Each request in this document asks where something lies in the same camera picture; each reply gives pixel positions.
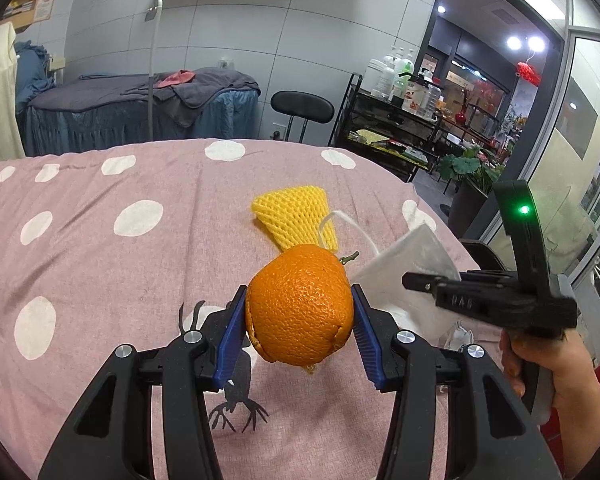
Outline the red cloth on bed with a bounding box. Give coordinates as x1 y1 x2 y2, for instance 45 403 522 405
156 70 196 89

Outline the right hand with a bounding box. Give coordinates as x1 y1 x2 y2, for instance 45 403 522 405
500 330 600 479

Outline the orange fruit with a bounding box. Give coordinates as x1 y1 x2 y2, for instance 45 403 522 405
245 244 354 370

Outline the pink polka dot blanket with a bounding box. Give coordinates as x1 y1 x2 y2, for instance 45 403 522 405
0 139 474 479

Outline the black round stool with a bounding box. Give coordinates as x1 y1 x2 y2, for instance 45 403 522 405
270 90 335 143

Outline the blue massage bed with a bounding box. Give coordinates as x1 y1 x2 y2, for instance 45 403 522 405
17 74 261 156

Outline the green potted plant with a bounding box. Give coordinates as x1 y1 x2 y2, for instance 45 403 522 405
437 148 505 238

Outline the white bottle on cart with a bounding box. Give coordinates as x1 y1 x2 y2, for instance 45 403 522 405
370 60 394 100

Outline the grey towel on bed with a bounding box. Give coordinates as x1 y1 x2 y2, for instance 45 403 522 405
122 66 261 129

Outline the dark brown trash bin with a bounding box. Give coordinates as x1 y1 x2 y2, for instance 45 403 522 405
460 238 506 271

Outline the black metal utility cart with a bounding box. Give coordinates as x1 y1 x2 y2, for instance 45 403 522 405
328 73 469 182

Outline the red hanging ornament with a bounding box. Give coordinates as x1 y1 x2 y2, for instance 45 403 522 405
516 62 542 88

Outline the yellow foam fruit net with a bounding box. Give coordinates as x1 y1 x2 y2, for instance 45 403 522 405
250 185 339 252

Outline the white face mask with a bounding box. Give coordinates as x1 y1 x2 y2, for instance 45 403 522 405
317 210 464 340

